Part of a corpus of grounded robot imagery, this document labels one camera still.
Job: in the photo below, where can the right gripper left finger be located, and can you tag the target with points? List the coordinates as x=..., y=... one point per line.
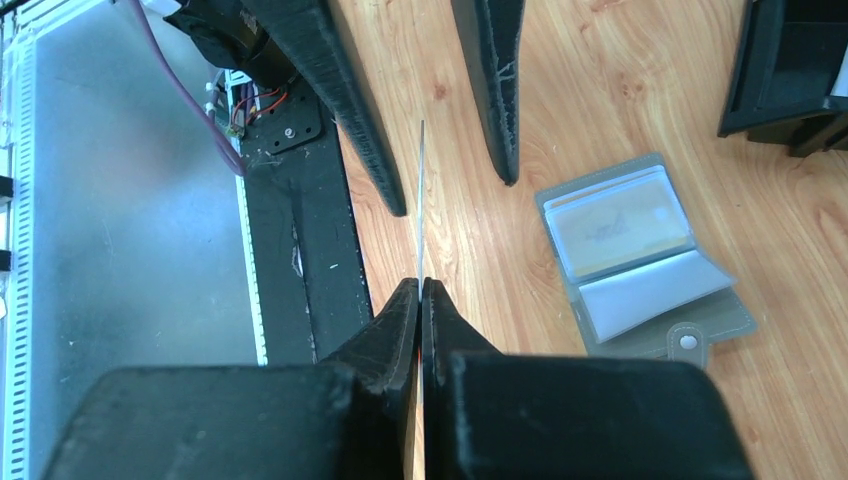
x=348, y=416

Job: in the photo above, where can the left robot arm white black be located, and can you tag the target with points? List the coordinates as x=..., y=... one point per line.
x=272, y=40

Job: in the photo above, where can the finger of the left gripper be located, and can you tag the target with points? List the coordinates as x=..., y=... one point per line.
x=489, y=32
x=316, y=38

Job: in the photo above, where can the tan credit card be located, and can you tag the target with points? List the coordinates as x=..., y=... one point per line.
x=415, y=396

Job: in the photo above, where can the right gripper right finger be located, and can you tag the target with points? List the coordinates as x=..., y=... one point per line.
x=491, y=415

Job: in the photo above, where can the aluminium frame rail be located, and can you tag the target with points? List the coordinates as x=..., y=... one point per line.
x=124, y=227

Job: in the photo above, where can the black organizer tray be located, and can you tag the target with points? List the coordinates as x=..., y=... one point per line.
x=789, y=81

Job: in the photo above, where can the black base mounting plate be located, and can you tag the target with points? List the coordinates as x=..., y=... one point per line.
x=306, y=276

